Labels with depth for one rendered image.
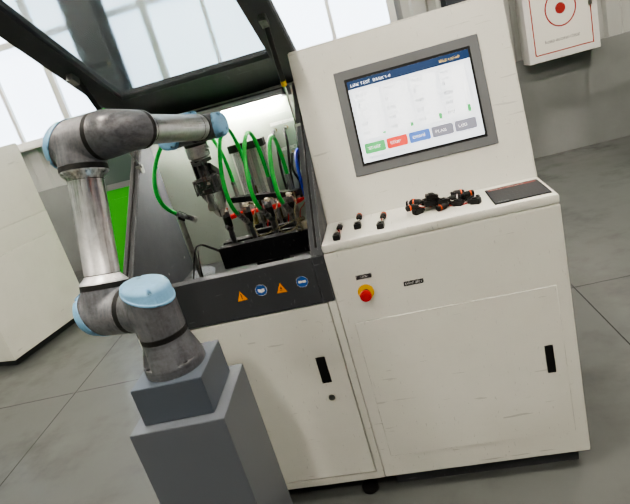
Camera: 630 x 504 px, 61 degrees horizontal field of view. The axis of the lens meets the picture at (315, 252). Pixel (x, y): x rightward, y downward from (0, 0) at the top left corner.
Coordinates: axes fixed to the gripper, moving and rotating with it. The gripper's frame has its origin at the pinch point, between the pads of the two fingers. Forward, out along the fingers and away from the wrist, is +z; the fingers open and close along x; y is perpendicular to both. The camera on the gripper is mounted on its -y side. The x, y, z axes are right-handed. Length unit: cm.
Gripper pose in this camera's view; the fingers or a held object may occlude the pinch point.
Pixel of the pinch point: (220, 212)
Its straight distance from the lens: 190.6
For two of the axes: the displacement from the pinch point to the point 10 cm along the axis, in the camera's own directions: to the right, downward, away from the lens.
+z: 2.6, 9.1, 3.2
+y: -1.1, 3.5, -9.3
